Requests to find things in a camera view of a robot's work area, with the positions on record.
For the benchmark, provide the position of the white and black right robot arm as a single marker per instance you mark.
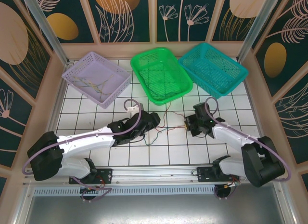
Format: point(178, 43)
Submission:
point(231, 135)

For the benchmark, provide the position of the yellow power connector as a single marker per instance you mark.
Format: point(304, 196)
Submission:
point(97, 189)
point(226, 186)

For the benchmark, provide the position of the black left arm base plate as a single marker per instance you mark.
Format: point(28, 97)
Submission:
point(106, 175)

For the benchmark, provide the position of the lilac plastic basket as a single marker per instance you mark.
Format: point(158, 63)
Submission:
point(96, 69)

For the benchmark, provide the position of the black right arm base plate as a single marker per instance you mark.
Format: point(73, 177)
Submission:
point(204, 175)

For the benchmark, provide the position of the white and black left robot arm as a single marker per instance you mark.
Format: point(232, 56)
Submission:
point(84, 139)

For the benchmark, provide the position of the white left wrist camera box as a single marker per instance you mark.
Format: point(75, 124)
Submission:
point(132, 110)

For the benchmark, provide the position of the aluminium frame post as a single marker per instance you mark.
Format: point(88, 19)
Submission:
point(256, 29)
point(47, 29)

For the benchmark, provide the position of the aluminium mounting rail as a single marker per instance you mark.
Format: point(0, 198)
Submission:
point(154, 173)

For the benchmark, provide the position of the grey metal sheet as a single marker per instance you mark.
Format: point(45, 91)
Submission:
point(154, 209)

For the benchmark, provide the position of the teal plastic basket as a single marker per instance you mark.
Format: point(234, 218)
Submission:
point(214, 67)

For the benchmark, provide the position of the green plastic basket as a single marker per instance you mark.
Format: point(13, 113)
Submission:
point(161, 72)

